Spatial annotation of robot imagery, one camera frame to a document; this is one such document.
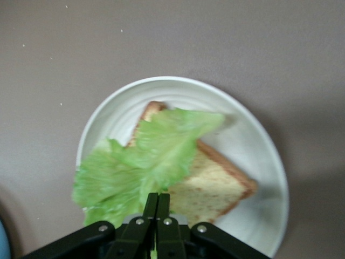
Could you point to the beige plate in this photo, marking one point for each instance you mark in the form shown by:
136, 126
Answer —
242, 135

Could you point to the brown bread slice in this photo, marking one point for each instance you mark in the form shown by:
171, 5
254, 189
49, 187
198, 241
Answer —
215, 189

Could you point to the green lettuce leaf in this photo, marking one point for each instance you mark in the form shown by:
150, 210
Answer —
161, 151

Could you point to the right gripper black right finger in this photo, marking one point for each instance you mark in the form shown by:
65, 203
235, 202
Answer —
172, 240

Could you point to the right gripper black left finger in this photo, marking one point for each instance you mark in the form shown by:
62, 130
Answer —
129, 240

